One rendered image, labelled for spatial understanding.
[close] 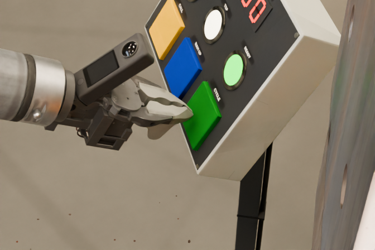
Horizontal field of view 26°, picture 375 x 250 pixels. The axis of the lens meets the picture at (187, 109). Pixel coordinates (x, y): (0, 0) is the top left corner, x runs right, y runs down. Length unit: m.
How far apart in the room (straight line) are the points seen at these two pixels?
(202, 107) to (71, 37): 1.70
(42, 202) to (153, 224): 0.33
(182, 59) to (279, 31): 0.23
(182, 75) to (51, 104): 0.27
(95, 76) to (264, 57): 0.23
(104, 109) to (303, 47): 0.28
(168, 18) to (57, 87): 0.33
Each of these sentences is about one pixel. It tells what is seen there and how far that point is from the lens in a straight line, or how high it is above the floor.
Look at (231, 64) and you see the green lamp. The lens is 1.15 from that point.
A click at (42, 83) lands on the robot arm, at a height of 1.16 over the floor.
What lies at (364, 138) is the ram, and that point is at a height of 1.59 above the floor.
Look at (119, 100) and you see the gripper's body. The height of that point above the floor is 1.10.
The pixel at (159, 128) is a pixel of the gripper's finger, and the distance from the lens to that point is 1.16.
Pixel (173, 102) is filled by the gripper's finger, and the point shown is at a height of 1.04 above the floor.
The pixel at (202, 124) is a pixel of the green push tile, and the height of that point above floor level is 1.01.
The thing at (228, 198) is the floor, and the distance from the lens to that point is 2.36.
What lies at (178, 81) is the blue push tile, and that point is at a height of 1.00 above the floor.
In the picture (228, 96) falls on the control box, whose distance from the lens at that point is 1.15.
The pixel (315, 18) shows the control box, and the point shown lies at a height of 1.18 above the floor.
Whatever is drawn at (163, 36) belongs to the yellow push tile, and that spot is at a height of 1.00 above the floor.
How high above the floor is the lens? 1.89
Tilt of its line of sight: 47 degrees down
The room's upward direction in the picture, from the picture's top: straight up
